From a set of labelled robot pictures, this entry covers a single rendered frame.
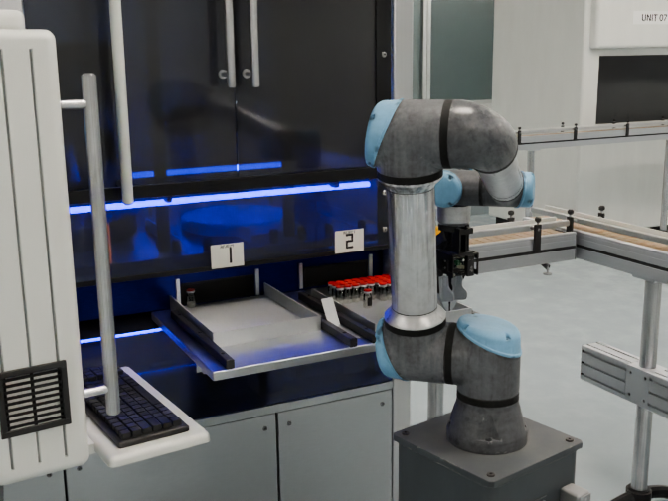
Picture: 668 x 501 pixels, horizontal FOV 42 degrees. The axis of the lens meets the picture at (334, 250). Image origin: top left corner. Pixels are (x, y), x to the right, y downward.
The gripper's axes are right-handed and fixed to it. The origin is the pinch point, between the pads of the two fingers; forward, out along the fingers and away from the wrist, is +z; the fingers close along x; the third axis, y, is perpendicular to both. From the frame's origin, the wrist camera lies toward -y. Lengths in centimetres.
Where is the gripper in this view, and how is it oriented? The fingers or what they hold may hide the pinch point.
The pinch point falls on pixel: (446, 305)
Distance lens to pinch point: 206.7
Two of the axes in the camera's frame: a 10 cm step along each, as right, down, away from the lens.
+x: 9.0, -1.0, 4.3
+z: 0.1, 9.8, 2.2
